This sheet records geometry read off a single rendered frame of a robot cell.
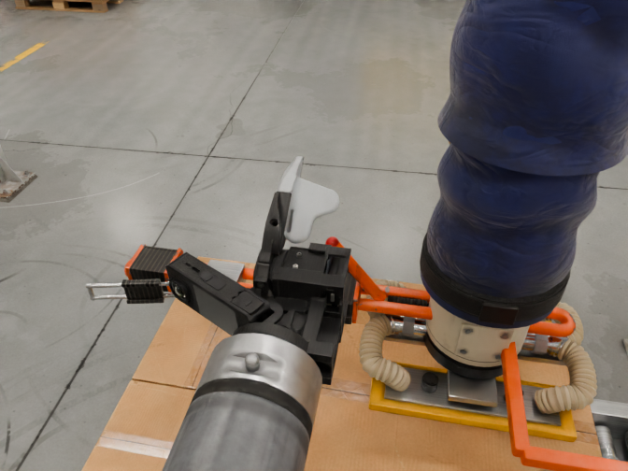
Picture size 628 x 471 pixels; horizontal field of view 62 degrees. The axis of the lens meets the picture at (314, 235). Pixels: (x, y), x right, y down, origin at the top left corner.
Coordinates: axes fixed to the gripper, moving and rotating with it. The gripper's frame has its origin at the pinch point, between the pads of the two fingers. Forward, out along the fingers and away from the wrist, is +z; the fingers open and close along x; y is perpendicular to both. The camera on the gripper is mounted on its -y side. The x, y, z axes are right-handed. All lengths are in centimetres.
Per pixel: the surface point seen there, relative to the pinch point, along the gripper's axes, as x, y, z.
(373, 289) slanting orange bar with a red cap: -30.5, 8.6, 21.6
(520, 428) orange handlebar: -32.3, 31.3, -0.2
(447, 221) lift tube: -11.3, 18.2, 17.7
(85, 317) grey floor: -158, -132, 108
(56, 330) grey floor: -158, -141, 97
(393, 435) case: -64, 16, 15
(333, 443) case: -64, 4, 11
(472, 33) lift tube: 15.3, 16.8, 16.6
